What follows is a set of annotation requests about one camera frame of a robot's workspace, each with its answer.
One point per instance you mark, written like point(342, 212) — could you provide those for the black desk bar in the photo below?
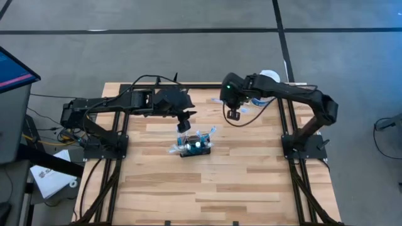
point(47, 161)

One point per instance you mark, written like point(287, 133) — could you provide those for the grey cabinet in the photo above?
point(12, 125)

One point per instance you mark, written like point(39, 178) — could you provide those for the pale blue toothbrush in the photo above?
point(179, 136)

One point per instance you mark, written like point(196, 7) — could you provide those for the green toothbrush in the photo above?
point(177, 146)

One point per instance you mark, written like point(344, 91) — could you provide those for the white printed paper sheet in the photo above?
point(50, 182)

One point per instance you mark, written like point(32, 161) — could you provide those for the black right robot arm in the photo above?
point(298, 94)

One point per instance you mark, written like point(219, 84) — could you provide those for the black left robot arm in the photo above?
point(103, 108)

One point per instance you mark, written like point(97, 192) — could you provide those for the white wipes canister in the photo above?
point(270, 75)

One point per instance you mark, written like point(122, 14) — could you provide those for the blue mouthwash bottle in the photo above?
point(188, 147)

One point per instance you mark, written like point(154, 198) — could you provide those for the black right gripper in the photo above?
point(234, 103)

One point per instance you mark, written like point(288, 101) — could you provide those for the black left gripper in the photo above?
point(171, 99)

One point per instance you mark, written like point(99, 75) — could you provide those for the small white tape roll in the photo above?
point(71, 183)

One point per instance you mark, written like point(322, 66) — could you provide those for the monitor with blue screen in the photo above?
point(12, 72)

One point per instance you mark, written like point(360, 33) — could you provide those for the orange white toothbrush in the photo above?
point(173, 150)

